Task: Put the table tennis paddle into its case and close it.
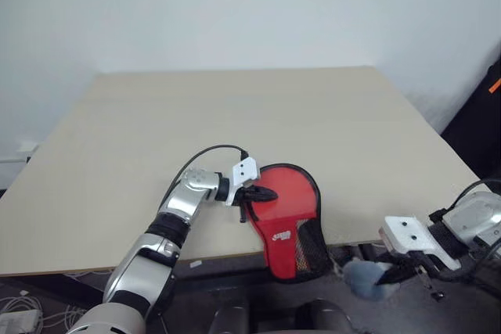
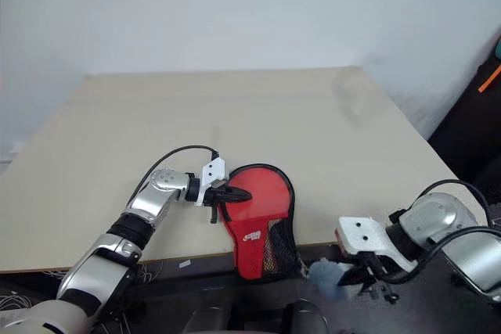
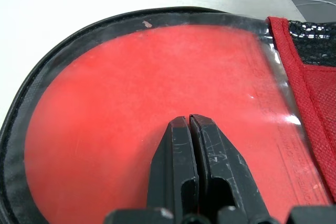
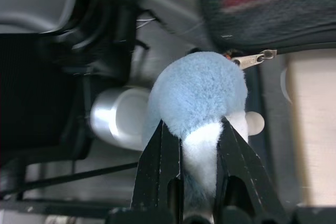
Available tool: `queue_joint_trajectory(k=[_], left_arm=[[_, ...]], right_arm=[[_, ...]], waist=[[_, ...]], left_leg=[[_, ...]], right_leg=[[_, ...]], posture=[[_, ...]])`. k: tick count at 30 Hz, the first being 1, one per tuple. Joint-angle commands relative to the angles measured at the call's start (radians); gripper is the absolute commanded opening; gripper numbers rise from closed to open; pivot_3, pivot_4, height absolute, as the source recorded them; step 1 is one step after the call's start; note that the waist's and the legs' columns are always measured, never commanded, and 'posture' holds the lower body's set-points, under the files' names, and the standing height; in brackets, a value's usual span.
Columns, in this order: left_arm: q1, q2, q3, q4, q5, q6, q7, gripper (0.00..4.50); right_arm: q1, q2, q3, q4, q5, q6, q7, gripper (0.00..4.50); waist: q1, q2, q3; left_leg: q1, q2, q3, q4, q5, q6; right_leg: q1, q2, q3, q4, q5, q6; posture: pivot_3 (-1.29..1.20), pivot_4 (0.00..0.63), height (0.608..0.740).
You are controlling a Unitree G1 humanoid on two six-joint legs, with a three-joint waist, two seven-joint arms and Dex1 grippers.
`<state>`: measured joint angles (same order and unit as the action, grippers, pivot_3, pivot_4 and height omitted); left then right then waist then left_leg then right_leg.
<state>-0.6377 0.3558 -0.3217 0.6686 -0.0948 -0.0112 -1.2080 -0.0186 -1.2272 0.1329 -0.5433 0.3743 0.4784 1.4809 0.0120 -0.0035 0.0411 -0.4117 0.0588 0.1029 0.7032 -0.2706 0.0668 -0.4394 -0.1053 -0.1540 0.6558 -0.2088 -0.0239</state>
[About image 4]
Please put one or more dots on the red and black paddle case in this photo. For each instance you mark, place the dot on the red and black paddle case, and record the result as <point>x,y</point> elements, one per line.
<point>262,24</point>

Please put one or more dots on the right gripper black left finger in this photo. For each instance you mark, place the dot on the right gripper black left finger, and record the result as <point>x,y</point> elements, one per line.
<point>160,171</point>

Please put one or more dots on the silver zipper pull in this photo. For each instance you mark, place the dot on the silver zipper pull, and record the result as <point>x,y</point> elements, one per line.
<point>252,60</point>

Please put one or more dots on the black metal stand frame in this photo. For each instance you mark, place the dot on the black metal stand frame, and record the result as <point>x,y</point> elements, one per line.
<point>10,180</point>

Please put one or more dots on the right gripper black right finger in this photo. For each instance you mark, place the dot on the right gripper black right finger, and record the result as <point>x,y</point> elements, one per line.
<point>244,176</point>

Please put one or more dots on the blue and white pom-pom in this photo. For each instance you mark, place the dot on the blue and white pom-pom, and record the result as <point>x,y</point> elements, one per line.
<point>197,90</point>

